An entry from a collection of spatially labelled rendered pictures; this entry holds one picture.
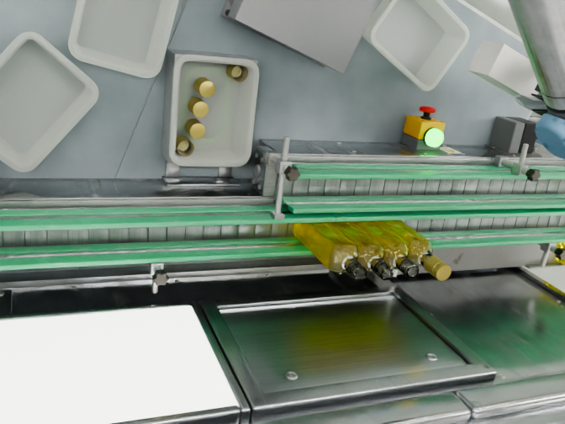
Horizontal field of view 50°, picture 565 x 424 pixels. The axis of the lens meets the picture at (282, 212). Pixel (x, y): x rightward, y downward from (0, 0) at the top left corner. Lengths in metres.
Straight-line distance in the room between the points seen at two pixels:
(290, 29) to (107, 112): 0.41
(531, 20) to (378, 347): 0.64
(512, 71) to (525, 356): 0.57
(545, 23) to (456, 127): 0.86
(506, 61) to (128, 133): 0.76
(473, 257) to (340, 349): 0.62
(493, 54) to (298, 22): 0.38
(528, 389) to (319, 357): 0.37
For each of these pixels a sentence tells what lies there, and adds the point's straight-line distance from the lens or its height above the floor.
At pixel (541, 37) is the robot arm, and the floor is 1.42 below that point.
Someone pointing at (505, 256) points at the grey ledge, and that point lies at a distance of 1.74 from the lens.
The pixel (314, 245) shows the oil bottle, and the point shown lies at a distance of 1.25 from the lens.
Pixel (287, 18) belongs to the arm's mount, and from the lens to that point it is 1.26.
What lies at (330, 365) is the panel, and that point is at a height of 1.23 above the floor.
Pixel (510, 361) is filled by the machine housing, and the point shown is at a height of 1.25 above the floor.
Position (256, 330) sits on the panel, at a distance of 1.17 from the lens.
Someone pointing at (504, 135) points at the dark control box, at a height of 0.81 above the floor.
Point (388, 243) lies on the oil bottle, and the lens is 1.24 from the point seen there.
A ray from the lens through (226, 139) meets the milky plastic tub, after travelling 1.35.
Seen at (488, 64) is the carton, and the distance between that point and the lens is 1.22.
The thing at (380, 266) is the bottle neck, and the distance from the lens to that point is 1.18.
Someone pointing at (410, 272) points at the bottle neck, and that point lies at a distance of 1.22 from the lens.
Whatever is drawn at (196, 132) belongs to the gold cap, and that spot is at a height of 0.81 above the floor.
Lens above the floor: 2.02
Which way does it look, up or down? 59 degrees down
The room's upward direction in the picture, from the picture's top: 135 degrees clockwise
